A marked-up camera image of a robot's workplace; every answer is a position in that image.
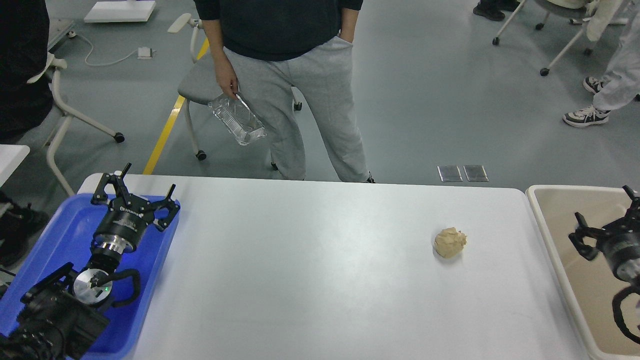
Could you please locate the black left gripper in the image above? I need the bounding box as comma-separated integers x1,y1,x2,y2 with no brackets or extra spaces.
90,162,181,252

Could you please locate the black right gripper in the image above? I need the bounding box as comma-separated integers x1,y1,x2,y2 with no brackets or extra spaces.
568,185,640,283

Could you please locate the aluminium foil tray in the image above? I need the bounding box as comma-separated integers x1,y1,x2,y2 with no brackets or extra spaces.
207,92,266,146

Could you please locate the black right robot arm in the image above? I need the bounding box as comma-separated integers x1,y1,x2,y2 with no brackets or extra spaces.
567,186,640,344

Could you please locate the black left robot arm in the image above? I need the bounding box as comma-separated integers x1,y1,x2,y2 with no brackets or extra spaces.
1,166,181,360

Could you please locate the person's hand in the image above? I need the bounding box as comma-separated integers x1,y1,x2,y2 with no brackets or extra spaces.
214,61,239,100

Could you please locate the beige plastic bin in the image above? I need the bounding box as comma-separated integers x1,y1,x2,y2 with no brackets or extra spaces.
526,185,639,360

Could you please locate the black white sneaker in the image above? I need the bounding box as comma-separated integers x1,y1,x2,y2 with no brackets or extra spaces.
582,76,607,96
562,105,611,128

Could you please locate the grey office chair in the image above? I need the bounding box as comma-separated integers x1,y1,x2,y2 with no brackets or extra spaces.
168,12,304,171

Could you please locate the white side table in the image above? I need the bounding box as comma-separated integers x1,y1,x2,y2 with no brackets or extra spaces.
0,144,31,187

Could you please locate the right metal floor plate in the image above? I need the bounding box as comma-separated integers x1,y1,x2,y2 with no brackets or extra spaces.
462,164,490,183

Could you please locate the metal floor plate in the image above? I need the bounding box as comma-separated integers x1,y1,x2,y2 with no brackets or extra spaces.
437,165,463,183
462,164,490,183

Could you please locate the white chair at left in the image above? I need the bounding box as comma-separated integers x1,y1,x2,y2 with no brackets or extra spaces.
26,52,125,197

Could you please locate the white chair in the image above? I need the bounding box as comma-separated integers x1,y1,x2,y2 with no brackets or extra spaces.
26,52,125,197
491,0,630,78

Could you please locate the crumpled brown paper ball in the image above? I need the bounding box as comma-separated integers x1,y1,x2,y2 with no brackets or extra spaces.
433,227,467,259

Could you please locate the person in black at left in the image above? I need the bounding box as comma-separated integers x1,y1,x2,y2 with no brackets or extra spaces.
0,0,53,267

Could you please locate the left metal floor plate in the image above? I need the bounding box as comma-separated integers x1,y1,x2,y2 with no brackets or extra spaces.
437,165,463,183

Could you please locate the white flat base board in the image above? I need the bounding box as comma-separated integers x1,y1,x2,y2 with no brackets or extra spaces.
83,0,156,23

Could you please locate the person in grey trousers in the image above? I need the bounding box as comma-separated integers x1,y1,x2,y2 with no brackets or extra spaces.
194,0,374,183

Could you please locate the white chair top right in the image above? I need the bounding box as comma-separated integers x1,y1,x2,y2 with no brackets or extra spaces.
491,0,630,78

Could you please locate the white power adapter cable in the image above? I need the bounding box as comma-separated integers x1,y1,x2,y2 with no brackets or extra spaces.
68,31,157,67

